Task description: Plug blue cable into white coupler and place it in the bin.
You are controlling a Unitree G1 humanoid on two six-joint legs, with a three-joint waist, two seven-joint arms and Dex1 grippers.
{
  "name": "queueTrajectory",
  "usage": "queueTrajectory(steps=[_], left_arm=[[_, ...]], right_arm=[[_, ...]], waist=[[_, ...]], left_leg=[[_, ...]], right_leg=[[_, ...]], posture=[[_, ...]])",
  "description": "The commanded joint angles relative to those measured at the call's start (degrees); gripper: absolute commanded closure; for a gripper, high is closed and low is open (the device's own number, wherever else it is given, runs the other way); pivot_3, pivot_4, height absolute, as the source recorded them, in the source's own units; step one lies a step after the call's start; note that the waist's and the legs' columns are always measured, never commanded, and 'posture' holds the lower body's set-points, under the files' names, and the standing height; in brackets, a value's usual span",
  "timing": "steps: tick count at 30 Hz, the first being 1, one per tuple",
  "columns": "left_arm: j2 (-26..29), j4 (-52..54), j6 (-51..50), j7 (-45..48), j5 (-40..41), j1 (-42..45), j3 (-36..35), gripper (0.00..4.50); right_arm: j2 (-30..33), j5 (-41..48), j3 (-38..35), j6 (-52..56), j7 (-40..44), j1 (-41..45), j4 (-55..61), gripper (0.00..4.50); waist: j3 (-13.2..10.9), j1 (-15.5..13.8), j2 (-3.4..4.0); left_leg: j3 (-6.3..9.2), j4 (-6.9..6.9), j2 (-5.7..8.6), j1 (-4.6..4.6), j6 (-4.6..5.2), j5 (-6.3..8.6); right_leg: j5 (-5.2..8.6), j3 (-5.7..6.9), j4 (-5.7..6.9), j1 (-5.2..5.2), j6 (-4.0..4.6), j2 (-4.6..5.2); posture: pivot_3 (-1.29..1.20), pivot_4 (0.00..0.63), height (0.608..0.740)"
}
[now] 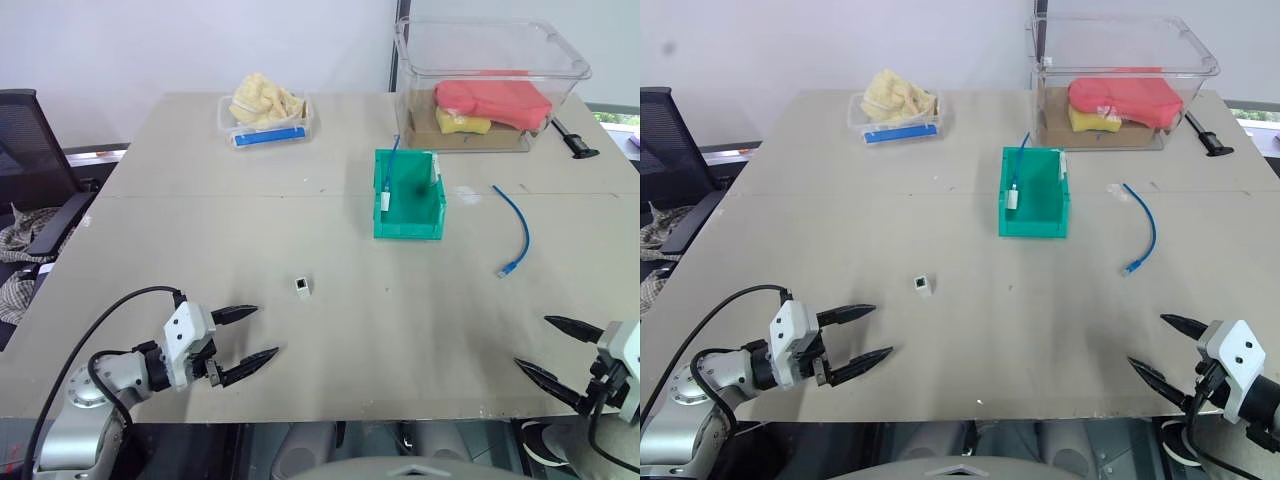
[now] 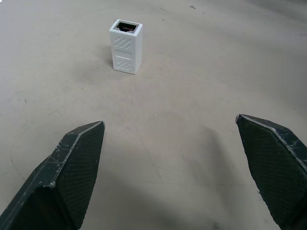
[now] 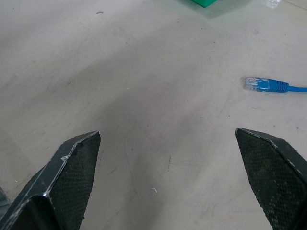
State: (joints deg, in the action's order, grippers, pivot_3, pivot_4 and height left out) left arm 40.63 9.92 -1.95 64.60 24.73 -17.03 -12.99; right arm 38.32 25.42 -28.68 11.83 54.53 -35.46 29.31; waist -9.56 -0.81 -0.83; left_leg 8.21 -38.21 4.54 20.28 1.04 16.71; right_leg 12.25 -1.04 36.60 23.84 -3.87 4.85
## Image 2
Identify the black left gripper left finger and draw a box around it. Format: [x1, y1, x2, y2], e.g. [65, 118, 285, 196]
[0, 120, 106, 230]

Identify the white Ethernet coupler block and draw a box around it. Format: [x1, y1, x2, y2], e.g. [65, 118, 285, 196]
[109, 19, 143, 75]

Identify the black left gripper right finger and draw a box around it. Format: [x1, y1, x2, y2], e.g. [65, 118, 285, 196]
[235, 114, 307, 230]

